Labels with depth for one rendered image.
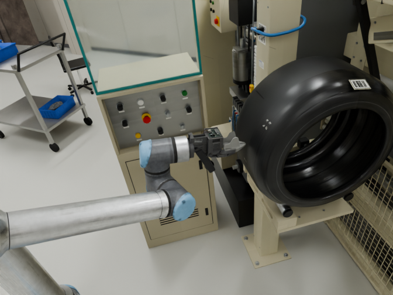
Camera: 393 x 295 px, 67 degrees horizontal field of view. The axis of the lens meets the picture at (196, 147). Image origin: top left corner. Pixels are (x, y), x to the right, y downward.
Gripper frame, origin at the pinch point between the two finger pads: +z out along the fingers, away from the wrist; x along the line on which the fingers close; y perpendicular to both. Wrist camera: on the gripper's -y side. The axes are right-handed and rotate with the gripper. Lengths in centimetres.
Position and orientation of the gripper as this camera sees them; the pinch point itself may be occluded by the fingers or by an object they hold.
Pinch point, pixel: (241, 146)
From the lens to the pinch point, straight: 109.5
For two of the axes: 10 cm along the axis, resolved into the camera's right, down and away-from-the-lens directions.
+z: 9.7, -1.3, 1.9
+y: 0.1, -8.1, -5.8
